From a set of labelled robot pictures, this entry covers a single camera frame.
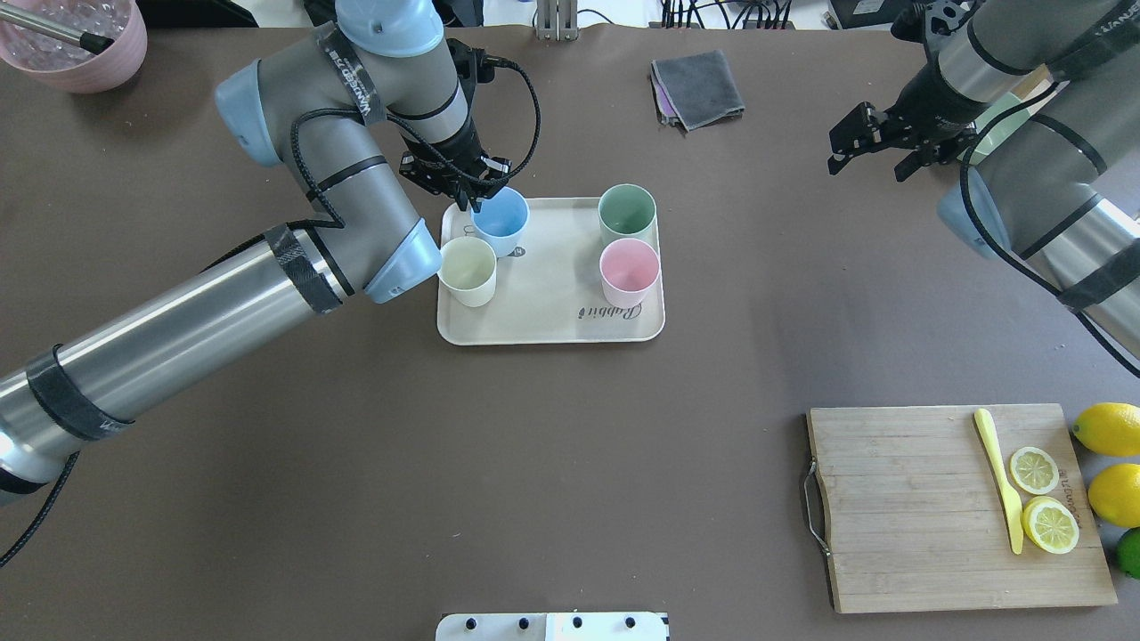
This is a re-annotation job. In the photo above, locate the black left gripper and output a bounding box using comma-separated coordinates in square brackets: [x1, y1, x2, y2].
[399, 117, 510, 212]

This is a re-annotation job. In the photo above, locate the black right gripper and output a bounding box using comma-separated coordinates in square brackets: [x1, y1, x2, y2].
[827, 62, 982, 182]

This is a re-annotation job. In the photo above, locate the blue cup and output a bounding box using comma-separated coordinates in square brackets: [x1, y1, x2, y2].
[471, 187, 530, 258]

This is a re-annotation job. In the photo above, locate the cream cup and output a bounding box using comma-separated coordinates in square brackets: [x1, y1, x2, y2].
[438, 236, 497, 308]

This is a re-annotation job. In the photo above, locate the green cup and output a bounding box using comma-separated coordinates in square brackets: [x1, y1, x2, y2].
[599, 182, 658, 245]

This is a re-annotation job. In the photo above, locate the pink cup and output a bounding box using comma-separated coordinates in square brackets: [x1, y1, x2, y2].
[599, 237, 661, 308]

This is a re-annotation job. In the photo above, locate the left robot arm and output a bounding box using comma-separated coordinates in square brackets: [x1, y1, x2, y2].
[1, 1, 512, 504]

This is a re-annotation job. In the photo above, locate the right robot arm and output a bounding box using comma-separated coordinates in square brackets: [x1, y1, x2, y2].
[827, 1, 1139, 373]

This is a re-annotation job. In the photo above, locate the cream rabbit tray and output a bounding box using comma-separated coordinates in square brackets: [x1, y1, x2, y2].
[435, 198, 666, 346]

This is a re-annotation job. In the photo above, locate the green bowl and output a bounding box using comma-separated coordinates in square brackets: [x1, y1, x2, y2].
[970, 91, 1033, 164]

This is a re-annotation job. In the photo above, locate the grey folded cloth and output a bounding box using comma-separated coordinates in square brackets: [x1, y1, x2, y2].
[650, 49, 746, 133]

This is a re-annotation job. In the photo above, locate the yellow plastic knife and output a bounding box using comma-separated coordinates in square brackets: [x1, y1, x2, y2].
[974, 407, 1025, 555]

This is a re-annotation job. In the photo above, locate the lemon slice upper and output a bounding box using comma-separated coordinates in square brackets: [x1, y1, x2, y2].
[1008, 446, 1060, 496]

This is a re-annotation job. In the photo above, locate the lemon slice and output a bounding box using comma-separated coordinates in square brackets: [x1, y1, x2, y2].
[1008, 446, 1060, 496]
[1021, 496, 1078, 555]

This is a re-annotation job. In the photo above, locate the yellow lemon outer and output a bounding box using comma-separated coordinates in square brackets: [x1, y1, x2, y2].
[1070, 401, 1139, 459]

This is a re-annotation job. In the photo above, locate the wooden cutting board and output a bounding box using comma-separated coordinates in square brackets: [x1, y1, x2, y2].
[806, 404, 1117, 615]

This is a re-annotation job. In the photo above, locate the yellow lemon near board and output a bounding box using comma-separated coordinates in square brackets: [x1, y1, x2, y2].
[1088, 463, 1139, 529]

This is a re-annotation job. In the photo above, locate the lemon slice lower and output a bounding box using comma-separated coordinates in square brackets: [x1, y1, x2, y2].
[1021, 496, 1078, 555]

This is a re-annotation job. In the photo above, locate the metal muddler tube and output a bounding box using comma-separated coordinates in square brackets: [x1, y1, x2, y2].
[1, 3, 117, 54]

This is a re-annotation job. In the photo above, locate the pink bowl with ice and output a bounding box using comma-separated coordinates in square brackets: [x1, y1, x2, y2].
[1, 1, 148, 94]

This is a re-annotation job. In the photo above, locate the green lime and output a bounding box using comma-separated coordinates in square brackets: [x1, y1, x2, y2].
[1115, 527, 1140, 581]

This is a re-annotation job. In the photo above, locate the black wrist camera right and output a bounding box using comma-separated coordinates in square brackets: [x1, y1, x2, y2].
[889, 1, 974, 44]

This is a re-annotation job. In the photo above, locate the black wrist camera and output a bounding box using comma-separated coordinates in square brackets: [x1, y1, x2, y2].
[445, 36, 522, 95]
[889, 1, 974, 44]

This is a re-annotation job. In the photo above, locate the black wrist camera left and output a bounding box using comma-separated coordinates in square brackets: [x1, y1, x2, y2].
[445, 36, 522, 95]

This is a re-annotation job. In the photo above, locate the aluminium frame post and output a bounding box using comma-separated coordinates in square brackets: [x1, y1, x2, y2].
[534, 0, 581, 41]

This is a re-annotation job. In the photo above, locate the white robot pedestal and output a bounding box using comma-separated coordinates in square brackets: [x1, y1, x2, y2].
[435, 610, 671, 640]

